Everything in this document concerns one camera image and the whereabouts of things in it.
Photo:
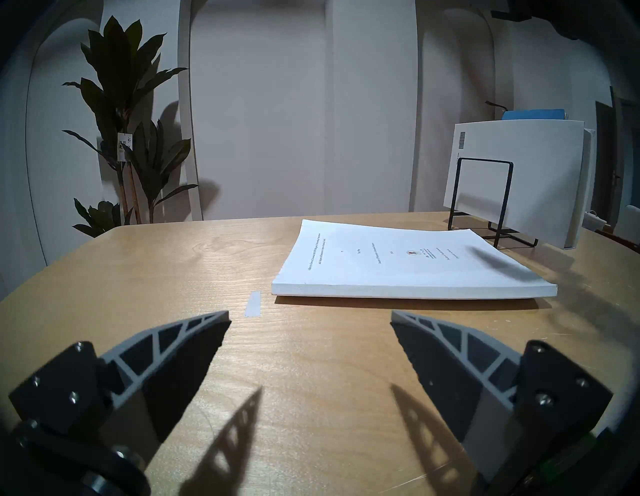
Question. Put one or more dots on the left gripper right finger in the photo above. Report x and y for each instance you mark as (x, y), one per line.
(450, 370)

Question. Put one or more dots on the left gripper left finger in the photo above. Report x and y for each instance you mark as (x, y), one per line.
(165, 360)

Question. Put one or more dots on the thin white paperback book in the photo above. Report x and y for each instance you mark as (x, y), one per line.
(390, 260)

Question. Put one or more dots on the thick white hardcover book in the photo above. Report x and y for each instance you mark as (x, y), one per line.
(540, 175)

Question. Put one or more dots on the white tape strip on table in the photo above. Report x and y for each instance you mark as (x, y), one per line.
(252, 305)

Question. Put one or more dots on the white bag on armchair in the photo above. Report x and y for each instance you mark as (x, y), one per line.
(595, 220)

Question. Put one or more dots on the white plant label tag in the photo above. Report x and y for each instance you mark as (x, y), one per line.
(124, 147)

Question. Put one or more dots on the wooden armchair with white cushions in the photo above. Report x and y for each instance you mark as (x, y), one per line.
(631, 222)

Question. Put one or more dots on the dark brown door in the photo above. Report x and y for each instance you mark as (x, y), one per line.
(605, 160)

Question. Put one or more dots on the tall green potted plant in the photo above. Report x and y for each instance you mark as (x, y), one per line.
(120, 100)

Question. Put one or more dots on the blue notebook with ribbon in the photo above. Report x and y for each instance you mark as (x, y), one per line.
(535, 115)

